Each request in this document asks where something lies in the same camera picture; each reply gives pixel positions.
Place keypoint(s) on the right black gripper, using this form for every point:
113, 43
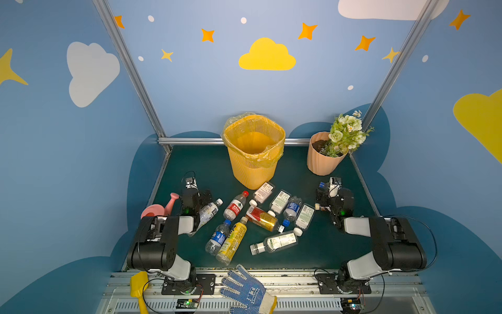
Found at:
329, 200

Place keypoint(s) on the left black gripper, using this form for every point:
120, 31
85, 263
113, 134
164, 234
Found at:
195, 198

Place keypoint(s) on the clear bottle white cap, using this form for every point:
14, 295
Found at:
207, 213

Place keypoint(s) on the square bottle green label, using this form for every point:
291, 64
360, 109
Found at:
279, 203
303, 219

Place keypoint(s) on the yellow label drink bottle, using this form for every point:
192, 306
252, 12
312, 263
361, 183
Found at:
232, 243

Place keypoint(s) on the red yellow tea bottle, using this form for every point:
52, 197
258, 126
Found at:
266, 220

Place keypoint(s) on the large square bottle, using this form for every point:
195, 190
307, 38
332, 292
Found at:
275, 243

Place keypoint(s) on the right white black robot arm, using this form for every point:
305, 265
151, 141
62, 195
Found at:
394, 244

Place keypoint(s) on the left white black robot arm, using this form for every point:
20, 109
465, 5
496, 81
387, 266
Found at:
155, 244

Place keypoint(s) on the square bottle near bin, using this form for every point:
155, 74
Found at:
262, 194

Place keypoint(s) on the yellow ribbed waste bin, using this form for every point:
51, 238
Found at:
248, 175

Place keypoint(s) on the yellow plastic bin liner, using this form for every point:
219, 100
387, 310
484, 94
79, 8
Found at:
256, 138

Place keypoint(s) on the pink watering can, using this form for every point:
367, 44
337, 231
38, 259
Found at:
159, 210

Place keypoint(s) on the red label water bottle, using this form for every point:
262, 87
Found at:
236, 205

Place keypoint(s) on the pink ribbed flower pot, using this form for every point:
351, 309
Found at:
320, 164

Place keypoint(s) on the blue label bottle front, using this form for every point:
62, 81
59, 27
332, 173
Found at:
218, 238

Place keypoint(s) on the blue label bottle centre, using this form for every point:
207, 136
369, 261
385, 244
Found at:
292, 209

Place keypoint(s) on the green white artificial flowers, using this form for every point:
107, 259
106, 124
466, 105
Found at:
346, 135

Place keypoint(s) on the yellow toy shovel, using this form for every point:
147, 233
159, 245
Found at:
138, 283

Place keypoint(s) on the right green circuit board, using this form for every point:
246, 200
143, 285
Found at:
351, 306

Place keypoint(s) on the green circuit board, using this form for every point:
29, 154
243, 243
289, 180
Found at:
187, 304
351, 306

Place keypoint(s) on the left green circuit board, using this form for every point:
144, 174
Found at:
187, 304

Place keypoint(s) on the blue dotted work glove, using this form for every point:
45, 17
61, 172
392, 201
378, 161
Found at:
249, 293

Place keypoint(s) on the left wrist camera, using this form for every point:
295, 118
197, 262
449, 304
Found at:
190, 183

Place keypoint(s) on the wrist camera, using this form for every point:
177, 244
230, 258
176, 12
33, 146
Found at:
335, 183
190, 183

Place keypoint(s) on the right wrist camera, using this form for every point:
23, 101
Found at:
335, 183

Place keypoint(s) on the rear aluminium frame rail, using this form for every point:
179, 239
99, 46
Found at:
293, 142

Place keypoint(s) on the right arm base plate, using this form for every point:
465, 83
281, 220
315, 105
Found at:
329, 283

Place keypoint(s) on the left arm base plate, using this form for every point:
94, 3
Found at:
194, 285

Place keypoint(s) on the right aluminium frame post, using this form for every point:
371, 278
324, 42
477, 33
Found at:
419, 27

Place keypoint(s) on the aluminium frame post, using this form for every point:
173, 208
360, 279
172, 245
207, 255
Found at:
419, 27
113, 30

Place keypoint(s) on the left aluminium frame post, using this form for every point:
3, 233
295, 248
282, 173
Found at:
113, 30

